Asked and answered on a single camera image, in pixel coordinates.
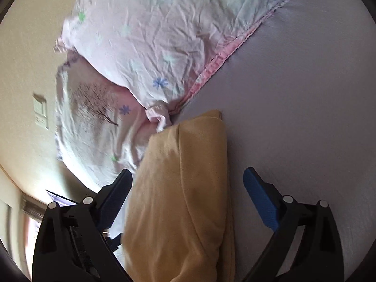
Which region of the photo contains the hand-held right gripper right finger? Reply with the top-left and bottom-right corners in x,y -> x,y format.
243,167 -> 345,282

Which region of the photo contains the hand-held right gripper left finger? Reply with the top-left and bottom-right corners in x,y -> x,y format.
32,169 -> 133,282

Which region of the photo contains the yellow garment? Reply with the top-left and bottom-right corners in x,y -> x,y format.
121,109 -> 236,282

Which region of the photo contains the white floral pillow with tree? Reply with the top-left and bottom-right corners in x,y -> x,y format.
54,50 -> 159,173

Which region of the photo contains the grey bed sheet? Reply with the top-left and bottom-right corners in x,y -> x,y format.
173,0 -> 376,282

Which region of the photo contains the white wall switch panel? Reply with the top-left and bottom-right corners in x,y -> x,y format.
32,93 -> 49,130

